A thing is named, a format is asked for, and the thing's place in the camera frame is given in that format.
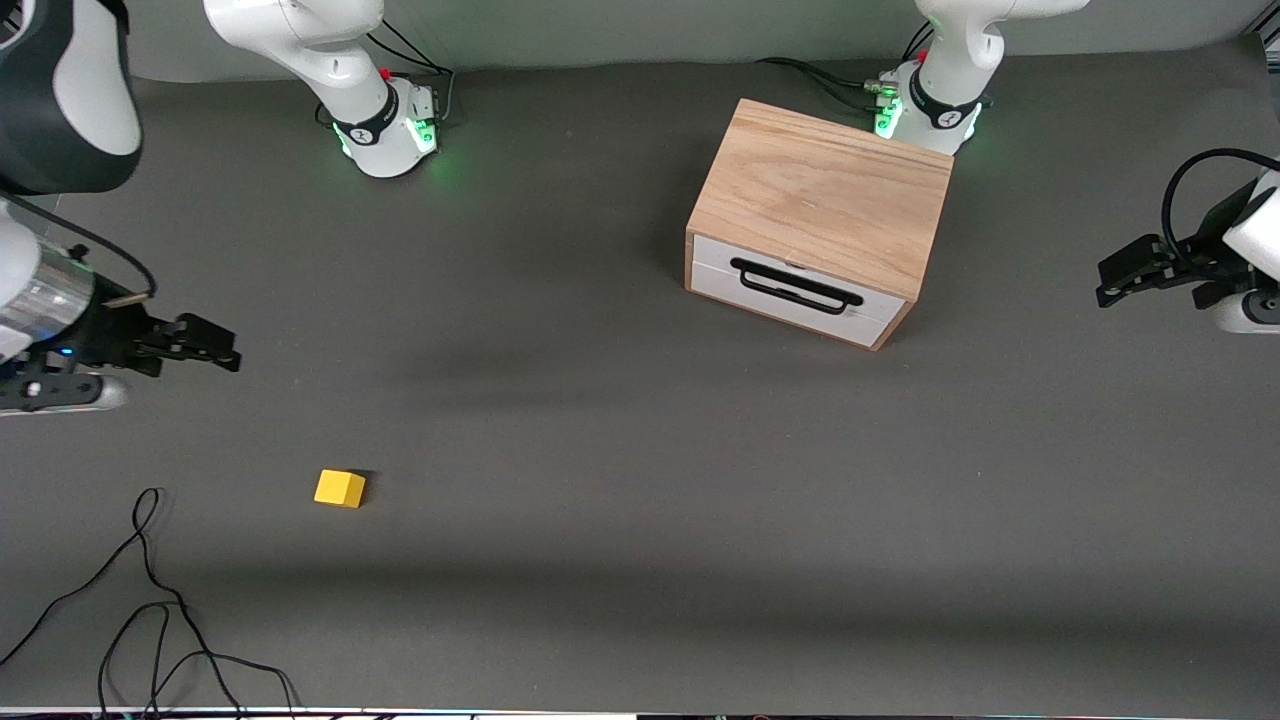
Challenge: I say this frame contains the black drawer handle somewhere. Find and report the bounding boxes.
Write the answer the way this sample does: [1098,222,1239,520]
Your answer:
[730,257,864,317]

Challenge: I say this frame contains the wooden drawer cabinet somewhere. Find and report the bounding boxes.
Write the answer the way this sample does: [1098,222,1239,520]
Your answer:
[685,98,954,351]

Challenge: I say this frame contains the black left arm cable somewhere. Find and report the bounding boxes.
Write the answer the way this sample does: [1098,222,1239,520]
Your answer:
[1161,148,1280,263]

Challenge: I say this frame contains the dark grey table mat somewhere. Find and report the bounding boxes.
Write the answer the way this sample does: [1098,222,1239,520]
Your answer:
[0,40,1280,713]

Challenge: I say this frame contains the thin black loose cable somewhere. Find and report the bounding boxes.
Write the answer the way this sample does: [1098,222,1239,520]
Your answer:
[0,487,301,717]

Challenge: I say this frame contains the yellow cube block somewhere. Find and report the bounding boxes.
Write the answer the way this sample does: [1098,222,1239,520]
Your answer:
[314,469,367,509]

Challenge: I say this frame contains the white-fronted wooden drawer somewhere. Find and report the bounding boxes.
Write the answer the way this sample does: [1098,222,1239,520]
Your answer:
[690,234,907,347]

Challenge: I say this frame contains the black left arm base cables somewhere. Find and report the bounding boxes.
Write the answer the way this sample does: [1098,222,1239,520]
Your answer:
[755,25,937,111]

